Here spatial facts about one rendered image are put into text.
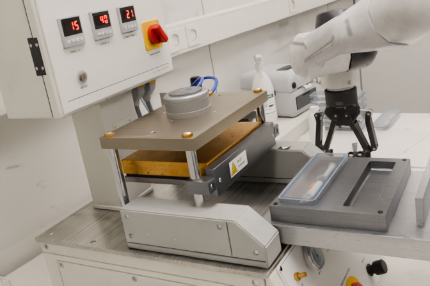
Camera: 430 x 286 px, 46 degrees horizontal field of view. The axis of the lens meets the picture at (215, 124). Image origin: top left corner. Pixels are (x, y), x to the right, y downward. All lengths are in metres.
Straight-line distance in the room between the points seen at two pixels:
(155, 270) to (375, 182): 0.37
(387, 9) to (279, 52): 1.58
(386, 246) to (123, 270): 0.42
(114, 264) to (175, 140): 0.26
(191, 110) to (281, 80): 1.04
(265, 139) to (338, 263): 0.24
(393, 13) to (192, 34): 1.02
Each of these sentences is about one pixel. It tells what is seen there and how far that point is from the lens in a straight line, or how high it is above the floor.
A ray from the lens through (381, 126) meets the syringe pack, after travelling 1.78.
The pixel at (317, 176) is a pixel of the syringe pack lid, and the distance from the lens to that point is 0.81.
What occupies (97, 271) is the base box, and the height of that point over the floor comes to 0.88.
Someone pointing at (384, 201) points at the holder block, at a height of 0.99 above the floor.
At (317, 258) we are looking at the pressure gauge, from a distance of 0.81.
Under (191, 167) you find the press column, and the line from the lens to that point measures 0.75.
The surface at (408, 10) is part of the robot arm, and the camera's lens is 0.80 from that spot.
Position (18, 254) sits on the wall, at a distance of 1.35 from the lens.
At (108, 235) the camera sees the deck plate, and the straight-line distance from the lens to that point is 0.92.
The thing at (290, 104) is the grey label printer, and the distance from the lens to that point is 1.86.
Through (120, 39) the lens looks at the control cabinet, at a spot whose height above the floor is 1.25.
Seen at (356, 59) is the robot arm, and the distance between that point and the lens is 1.10.
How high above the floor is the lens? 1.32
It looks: 16 degrees down
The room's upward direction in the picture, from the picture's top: 10 degrees counter-clockwise
